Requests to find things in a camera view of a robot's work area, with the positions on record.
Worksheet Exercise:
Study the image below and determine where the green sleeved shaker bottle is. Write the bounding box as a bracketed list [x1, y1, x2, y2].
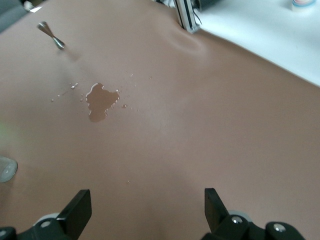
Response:
[0, 117, 19, 184]

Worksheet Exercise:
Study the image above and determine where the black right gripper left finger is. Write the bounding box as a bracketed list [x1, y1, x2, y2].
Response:
[0, 189, 92, 240]

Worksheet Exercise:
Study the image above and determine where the spilled liquid puddle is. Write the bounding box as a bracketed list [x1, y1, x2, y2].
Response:
[85, 82, 121, 123]

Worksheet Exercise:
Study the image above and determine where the white tape roll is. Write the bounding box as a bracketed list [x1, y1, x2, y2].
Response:
[289, 0, 318, 13]

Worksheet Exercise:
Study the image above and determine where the brown table mat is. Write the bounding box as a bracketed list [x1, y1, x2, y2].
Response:
[0, 0, 320, 240]

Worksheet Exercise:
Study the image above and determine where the metal double jigger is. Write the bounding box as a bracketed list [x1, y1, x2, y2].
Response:
[36, 21, 66, 51]

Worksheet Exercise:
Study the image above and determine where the aluminium camera post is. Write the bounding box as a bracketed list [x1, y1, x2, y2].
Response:
[173, 0, 203, 35]

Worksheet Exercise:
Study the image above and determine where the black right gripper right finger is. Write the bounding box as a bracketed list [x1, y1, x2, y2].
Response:
[202, 187, 307, 240]

